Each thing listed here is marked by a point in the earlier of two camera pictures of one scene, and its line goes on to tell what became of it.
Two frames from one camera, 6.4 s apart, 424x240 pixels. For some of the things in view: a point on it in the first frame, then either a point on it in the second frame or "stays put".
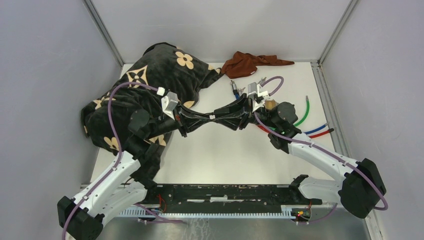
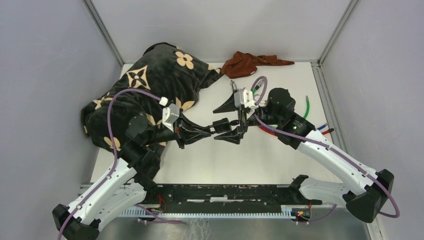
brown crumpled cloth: (243, 64) stays put
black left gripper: (185, 119) → (178, 126)
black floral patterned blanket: (128, 117) stays put
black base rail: (228, 196) stays put
